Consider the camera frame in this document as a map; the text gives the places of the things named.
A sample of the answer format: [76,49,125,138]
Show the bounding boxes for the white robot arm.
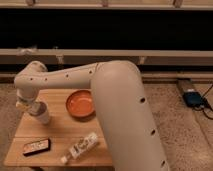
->
[14,60,170,171]

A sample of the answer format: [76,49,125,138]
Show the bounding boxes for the black snack box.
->
[22,139,51,156]

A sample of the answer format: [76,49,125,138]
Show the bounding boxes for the orange bowl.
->
[66,90,95,118]

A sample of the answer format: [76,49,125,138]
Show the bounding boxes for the wooden table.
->
[4,90,112,168]

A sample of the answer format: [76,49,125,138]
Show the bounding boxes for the clear plastic bottle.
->
[61,132,99,164]

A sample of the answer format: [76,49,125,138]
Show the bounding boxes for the blue power box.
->
[183,90,204,107]

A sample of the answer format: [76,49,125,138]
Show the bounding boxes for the grey wall rail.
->
[0,48,213,66]

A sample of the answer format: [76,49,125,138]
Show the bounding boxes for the black cable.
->
[196,83,213,120]

